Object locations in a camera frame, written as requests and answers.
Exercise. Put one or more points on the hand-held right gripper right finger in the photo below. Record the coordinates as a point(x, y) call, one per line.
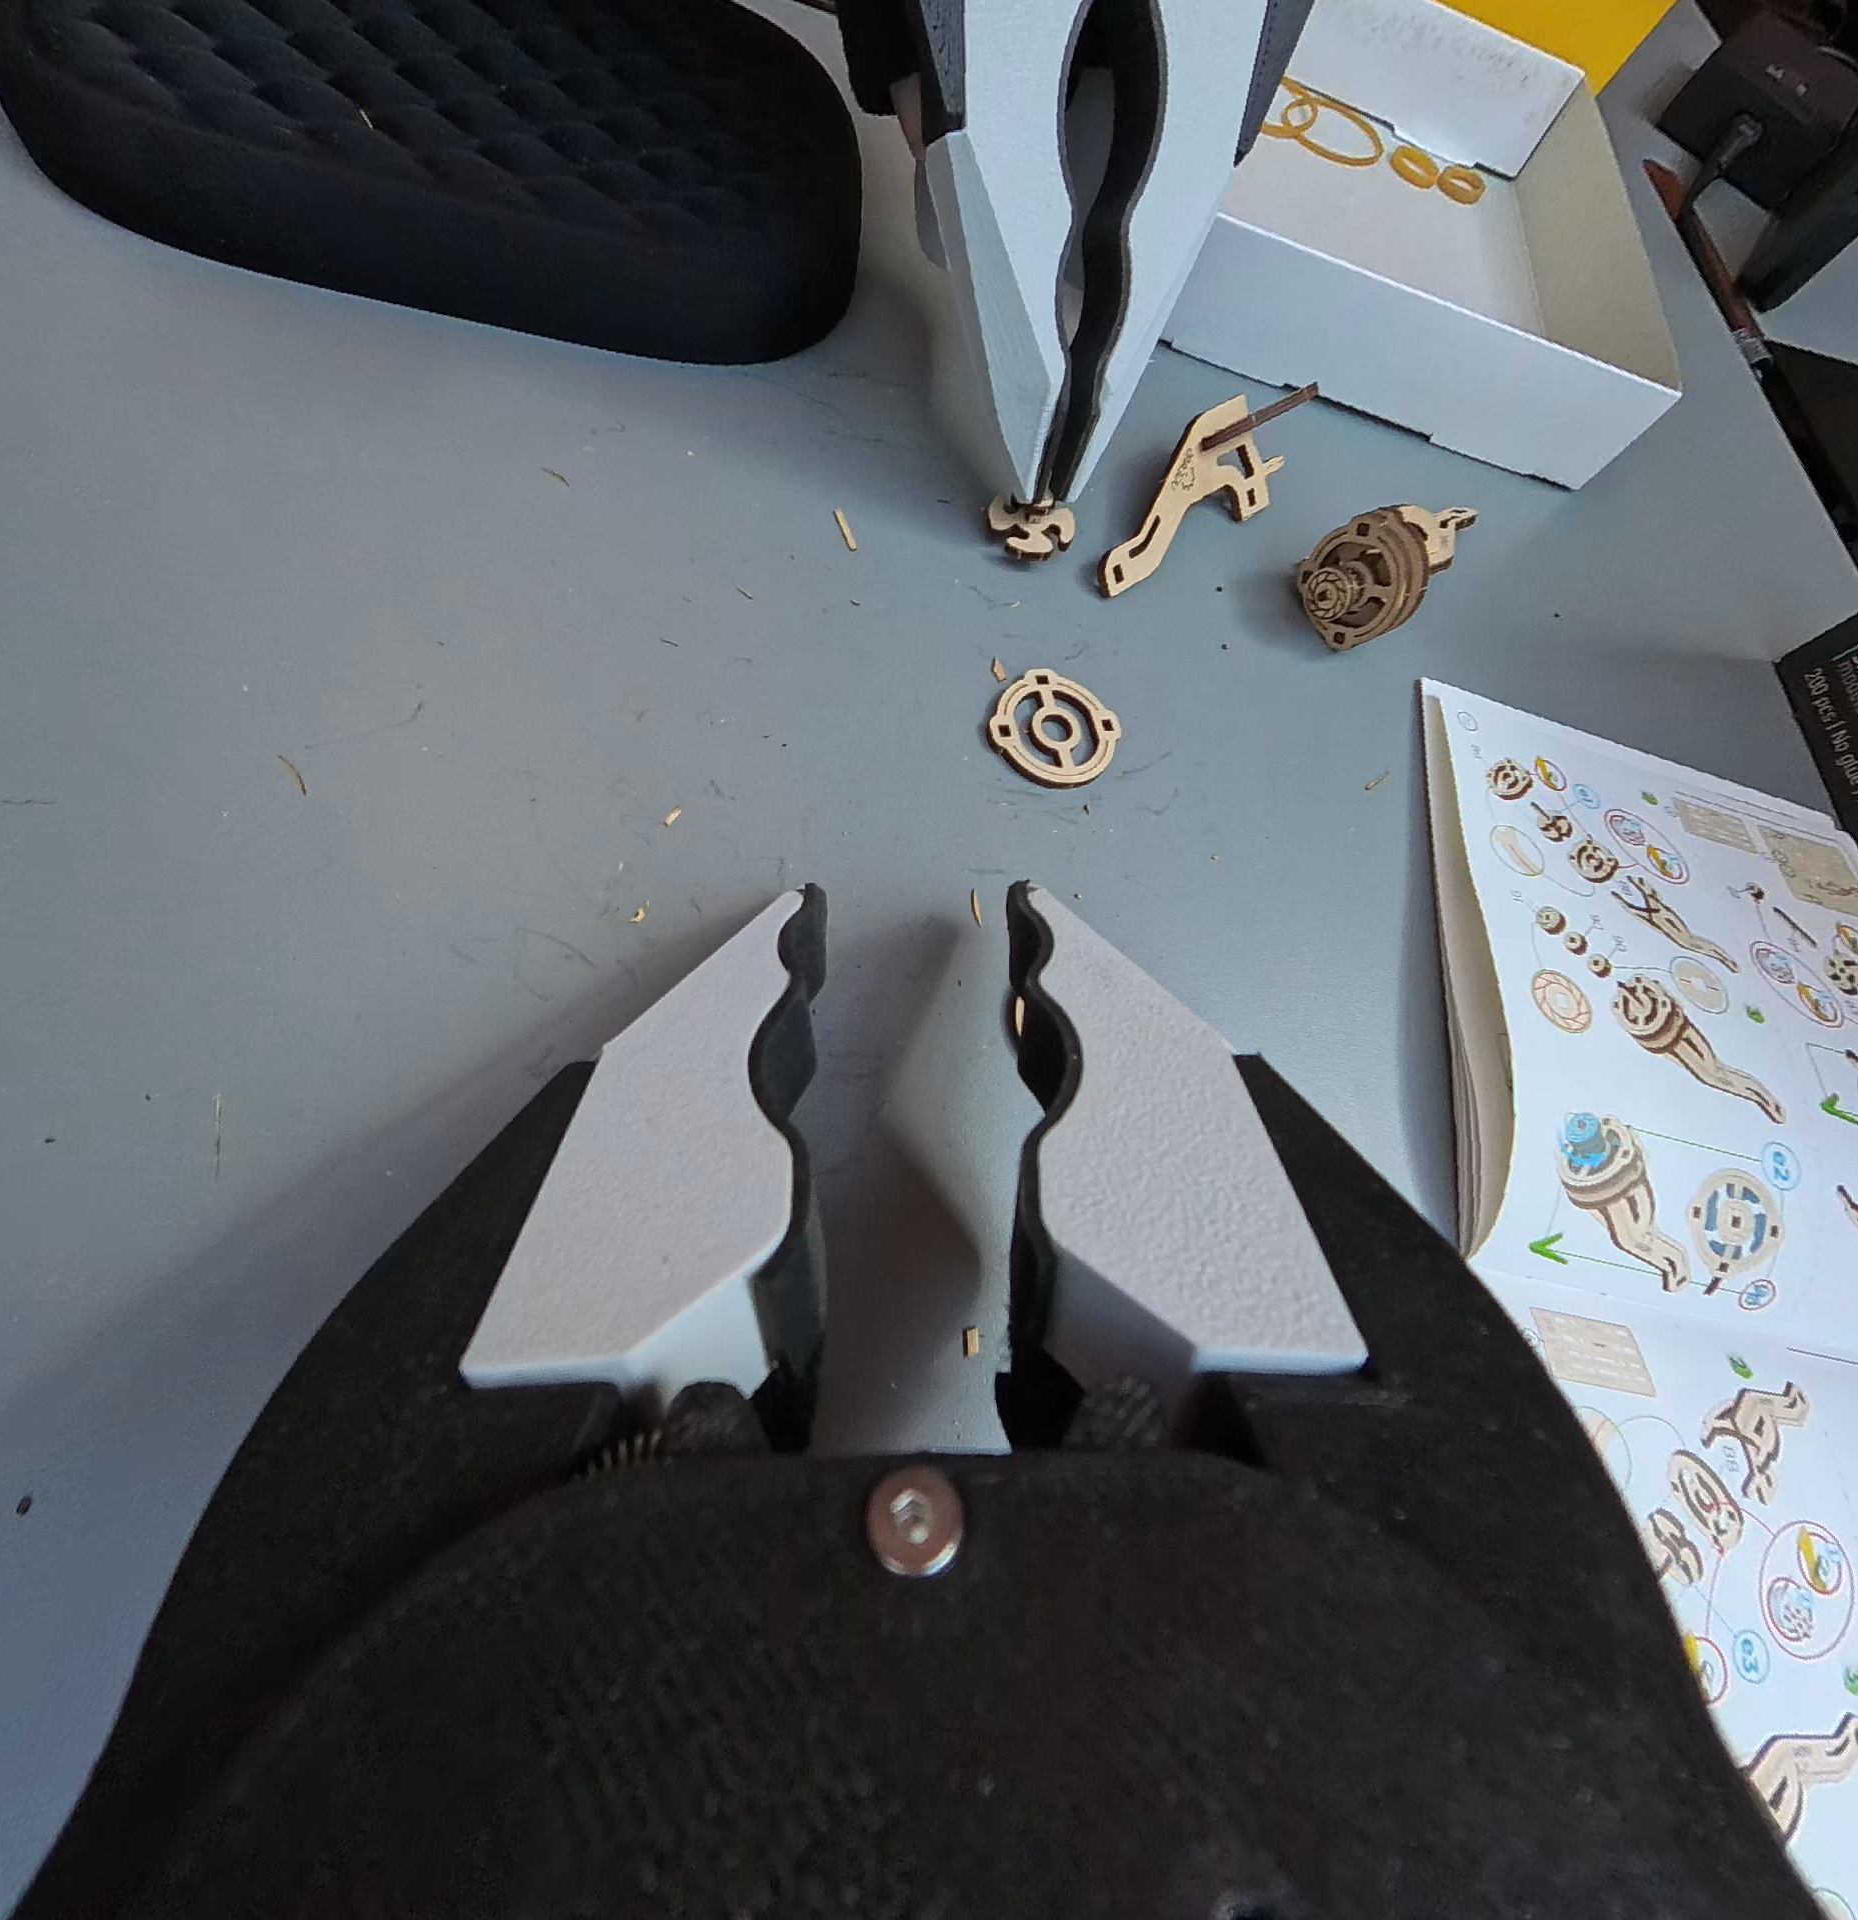
point(1164, 1195)

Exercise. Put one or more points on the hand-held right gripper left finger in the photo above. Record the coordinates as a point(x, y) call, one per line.
point(675, 1195)

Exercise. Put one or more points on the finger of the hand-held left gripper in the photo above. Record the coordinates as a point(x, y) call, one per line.
point(987, 298)
point(1181, 221)

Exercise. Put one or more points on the small wooden cross wheel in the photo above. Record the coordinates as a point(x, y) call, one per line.
point(1005, 521)

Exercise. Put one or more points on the wooden arm part with logo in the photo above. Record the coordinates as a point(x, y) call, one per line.
point(1193, 478)

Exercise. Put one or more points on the person's left hand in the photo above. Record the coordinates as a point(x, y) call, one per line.
point(919, 127)

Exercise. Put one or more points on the large tan rubber band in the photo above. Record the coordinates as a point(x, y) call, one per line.
point(1271, 127)
point(1336, 159)

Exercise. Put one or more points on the white cardboard box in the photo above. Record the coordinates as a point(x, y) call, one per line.
point(1319, 336)

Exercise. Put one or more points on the thin curved wooden part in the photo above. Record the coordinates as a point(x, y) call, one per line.
point(1280, 398)

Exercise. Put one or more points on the small tan rubber band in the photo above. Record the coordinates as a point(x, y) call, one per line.
point(1479, 181)
point(1390, 159)

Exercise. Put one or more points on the round wooden hub assembly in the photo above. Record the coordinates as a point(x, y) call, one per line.
point(1359, 596)

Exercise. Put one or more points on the yellow plastic bin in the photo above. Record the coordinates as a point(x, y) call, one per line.
point(1599, 23)

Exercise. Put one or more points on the open instruction booklet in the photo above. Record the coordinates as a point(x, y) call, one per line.
point(1647, 1145)

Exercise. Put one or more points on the black quilted cushion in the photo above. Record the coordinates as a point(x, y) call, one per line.
point(414, 169)

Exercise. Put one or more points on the black box device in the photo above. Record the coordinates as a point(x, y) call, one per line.
point(1722, 123)

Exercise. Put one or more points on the dark grey device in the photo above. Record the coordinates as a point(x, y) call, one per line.
point(1827, 199)

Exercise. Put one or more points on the black flat case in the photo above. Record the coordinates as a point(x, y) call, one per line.
point(1839, 448)

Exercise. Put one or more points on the black product box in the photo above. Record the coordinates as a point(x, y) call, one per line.
point(1853, 702)

